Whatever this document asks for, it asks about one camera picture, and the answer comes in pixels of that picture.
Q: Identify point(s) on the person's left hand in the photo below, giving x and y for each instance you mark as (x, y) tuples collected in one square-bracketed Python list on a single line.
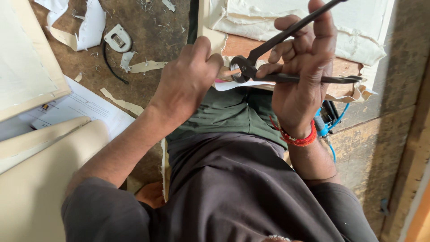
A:
[(183, 84)]

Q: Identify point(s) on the person's right hand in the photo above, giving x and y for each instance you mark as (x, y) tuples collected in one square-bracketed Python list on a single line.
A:
[(304, 97)]

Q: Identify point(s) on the person's left fingers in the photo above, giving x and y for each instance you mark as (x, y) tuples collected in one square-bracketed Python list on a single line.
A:
[(205, 57)]

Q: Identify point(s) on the black metal pincers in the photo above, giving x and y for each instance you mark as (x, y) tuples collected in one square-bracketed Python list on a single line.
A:
[(248, 67)]

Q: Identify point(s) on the canvas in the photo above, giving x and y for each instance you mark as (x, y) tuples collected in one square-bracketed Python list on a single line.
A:
[(302, 10)]

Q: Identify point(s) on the green trousers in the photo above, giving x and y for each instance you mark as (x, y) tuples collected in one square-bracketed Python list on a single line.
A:
[(221, 111)]

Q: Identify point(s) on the torn white canvas scrap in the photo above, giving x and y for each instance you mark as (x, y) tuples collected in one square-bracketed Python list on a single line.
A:
[(169, 4)]

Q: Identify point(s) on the small white canvas scrap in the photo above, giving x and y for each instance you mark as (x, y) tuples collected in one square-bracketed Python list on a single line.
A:
[(126, 61)]

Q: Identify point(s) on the white tape measure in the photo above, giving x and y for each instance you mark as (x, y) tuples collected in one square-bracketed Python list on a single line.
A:
[(117, 38)]

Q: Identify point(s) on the long beige canvas strip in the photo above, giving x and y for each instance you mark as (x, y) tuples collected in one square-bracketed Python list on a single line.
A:
[(122, 102)]

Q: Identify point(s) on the thin white canvas strip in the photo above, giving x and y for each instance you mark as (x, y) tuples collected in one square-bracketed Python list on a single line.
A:
[(164, 168)]

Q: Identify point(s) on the large white canvas scrap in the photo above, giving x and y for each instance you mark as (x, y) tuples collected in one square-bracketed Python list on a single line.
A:
[(90, 27)]

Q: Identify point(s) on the printed white paper sheet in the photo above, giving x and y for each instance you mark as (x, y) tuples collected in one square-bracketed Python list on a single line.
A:
[(87, 104)]

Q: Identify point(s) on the tiny beige canvas scrap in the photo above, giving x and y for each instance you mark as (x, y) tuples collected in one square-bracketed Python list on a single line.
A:
[(78, 77)]

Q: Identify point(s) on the pneumatic staple gun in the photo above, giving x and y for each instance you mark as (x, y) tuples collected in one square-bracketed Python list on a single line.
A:
[(326, 117)]

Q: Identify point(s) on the dark grey t-shirt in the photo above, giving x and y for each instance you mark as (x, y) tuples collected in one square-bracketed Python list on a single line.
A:
[(235, 195)]

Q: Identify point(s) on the person's bare foot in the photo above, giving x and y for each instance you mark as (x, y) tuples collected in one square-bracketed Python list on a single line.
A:
[(151, 195)]

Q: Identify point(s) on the narrow beige canvas panel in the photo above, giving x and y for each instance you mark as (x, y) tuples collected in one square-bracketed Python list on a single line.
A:
[(40, 136)]

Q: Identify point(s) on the wide beige canvas panel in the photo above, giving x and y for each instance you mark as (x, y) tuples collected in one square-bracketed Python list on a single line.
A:
[(37, 195)]

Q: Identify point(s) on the large stretched canvas frame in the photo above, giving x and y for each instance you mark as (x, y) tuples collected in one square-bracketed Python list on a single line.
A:
[(23, 60)]

